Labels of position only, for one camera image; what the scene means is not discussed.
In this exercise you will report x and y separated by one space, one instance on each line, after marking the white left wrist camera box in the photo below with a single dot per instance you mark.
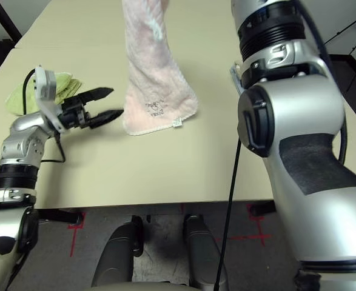
45 85

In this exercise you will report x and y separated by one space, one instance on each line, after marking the grey robot leg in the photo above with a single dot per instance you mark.
117 251
202 251

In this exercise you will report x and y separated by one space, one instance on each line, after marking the grey robot right leg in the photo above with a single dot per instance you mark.
202 251

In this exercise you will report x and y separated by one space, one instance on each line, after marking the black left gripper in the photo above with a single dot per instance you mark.
73 115

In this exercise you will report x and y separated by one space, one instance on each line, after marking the light blue folded towel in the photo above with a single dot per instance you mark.
234 79

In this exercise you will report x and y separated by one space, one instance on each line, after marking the grey robot left leg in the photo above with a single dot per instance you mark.
117 251

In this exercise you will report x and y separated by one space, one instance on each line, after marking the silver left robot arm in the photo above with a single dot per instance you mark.
17 145

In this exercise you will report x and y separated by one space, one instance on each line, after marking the pink towel with embroidered print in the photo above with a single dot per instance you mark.
153 75

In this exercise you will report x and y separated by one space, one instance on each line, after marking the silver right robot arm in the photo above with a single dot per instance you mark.
302 121

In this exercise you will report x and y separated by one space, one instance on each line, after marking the black framed side table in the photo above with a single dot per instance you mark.
9 22

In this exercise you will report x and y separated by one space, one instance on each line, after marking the green folded towel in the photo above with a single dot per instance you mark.
15 101

